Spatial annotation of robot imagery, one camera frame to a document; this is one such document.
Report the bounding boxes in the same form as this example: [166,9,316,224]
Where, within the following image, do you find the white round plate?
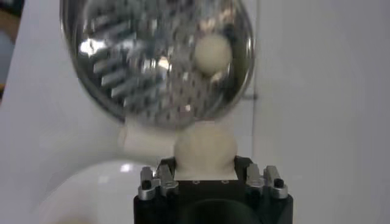
[32,159,172,224]

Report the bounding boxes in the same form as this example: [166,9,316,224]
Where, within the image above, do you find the stainless steel steamer basket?
[59,0,255,161]

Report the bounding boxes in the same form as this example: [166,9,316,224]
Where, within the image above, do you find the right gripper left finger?
[138,156,180,201]

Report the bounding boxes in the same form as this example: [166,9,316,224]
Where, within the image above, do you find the white steamed baozi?
[172,121,239,181]
[193,32,233,77]

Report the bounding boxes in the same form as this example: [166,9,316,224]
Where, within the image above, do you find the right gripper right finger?
[233,156,289,200]

